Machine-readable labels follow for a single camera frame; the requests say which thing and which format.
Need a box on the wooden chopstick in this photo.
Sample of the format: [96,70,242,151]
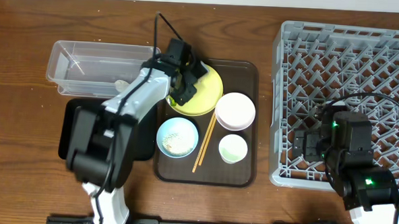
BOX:
[198,113,217,166]
[191,128,208,173]

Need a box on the light blue bowl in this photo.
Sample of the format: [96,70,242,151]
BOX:
[156,117,199,159]

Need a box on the pink bowl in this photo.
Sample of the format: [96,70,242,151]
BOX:
[215,92,256,131]

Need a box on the white tissue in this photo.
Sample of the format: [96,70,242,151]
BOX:
[115,80,130,93]

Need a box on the white cup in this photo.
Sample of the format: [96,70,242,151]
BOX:
[218,134,249,164]

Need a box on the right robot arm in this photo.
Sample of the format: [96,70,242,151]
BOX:
[292,109,399,224]

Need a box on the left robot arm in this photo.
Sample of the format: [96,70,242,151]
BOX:
[58,53,214,224]

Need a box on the black waste tray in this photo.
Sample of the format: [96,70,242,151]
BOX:
[58,98,158,161]

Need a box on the grey plastic dishwasher rack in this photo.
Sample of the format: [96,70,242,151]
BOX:
[269,21,399,190]

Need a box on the clear plastic waste bin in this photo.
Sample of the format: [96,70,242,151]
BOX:
[46,40,154,99]

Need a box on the yellow plate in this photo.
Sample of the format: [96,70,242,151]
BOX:
[166,63,224,117]

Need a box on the dark brown serving tray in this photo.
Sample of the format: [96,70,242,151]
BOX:
[154,59,259,188]

